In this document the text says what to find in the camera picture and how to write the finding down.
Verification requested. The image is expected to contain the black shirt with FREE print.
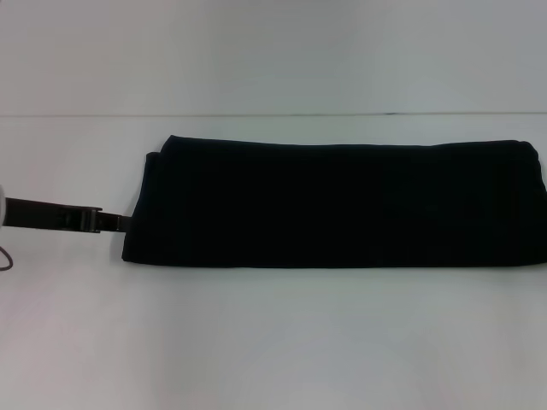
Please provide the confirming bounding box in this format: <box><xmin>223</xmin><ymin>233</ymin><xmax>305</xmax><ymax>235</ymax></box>
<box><xmin>121</xmin><ymin>134</ymin><xmax>547</xmax><ymax>270</ymax></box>

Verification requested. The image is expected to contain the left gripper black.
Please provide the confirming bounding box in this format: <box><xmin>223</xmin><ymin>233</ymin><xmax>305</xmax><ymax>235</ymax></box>
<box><xmin>3</xmin><ymin>196</ymin><xmax>130</xmax><ymax>236</ymax></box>

